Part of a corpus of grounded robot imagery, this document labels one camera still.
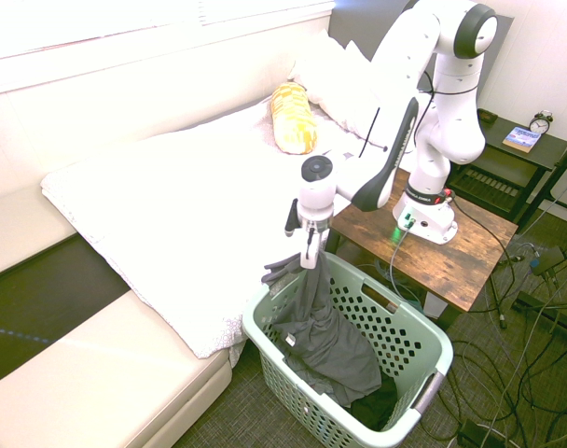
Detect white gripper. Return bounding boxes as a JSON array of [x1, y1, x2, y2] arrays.
[[297, 226, 330, 271]]

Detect dark navy clothes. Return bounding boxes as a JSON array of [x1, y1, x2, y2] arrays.
[[262, 253, 359, 356]]

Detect green plastic laundry basket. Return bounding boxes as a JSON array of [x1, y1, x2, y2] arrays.
[[242, 251, 454, 448]]

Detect grey garment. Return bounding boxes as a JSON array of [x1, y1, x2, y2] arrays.
[[276, 321, 383, 408]]

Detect yellow patterned bolster pillow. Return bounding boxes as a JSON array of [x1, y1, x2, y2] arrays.
[[270, 81, 318, 155]]

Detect rustic wooden side table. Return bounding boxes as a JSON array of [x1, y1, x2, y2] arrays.
[[329, 162, 519, 332]]

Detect white quilted blanket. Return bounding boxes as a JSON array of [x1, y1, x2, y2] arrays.
[[40, 92, 422, 360]]

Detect black garment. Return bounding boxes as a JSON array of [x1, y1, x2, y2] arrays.
[[351, 377, 399, 433]]

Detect black nightstand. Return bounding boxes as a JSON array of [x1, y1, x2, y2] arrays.
[[446, 109, 567, 225]]

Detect grey headboard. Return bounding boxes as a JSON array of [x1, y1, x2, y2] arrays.
[[328, 0, 516, 108]]

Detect grey power adapter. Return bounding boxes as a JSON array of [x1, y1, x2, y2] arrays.
[[529, 245, 567, 277]]

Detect blue paperback book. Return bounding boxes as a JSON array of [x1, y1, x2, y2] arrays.
[[501, 126, 544, 153]]

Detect black power adapter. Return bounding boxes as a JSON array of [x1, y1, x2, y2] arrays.
[[456, 418, 489, 448]]

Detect window blind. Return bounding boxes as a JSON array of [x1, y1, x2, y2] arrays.
[[199, 0, 336, 27]]

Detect black alarm clock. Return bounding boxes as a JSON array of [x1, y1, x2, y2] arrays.
[[529, 109, 555, 137]]

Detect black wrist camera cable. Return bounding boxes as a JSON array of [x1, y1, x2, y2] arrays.
[[357, 69, 479, 160]]

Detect thin black cable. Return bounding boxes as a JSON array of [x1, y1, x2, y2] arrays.
[[449, 195, 520, 281]]

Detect black floor cable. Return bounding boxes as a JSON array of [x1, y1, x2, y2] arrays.
[[486, 260, 530, 330]]

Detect cream upholstered bed frame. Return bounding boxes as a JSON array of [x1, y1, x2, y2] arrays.
[[0, 184, 247, 448]]

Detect black camera tripod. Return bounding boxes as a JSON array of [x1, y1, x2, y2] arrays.
[[516, 134, 567, 337]]

